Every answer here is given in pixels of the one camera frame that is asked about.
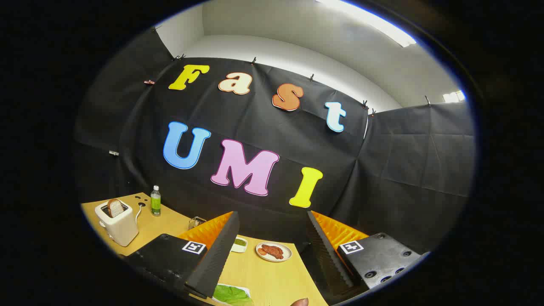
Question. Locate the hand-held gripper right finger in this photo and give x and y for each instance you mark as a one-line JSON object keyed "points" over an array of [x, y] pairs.
{"points": [[327, 263]]}

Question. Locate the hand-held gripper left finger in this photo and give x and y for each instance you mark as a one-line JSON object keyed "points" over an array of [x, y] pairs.
{"points": [[219, 255]]}

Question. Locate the green lettuce leaf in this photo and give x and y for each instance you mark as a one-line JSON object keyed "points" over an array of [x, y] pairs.
{"points": [[231, 295]]}

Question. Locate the toasted bread slice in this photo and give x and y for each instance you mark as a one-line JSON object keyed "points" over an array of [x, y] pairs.
{"points": [[114, 208]]}

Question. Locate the white divided bean dish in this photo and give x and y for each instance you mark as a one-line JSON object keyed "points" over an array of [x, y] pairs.
{"points": [[240, 243]]}

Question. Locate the round white meat plate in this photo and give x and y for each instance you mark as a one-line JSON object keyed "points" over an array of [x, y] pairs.
{"points": [[288, 250]]}

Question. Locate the white rounded square plate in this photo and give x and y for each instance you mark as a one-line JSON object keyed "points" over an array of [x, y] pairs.
{"points": [[243, 289]]}

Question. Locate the red meat slice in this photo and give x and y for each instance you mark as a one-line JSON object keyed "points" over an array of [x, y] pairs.
{"points": [[273, 251]]}

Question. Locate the green label drink bottle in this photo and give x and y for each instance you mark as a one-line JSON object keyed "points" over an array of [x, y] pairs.
{"points": [[155, 204]]}

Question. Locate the white toaster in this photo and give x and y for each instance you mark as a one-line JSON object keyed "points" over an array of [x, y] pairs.
{"points": [[121, 227]]}

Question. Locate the bright light panel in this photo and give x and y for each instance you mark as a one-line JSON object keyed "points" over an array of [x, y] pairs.
{"points": [[454, 97]]}

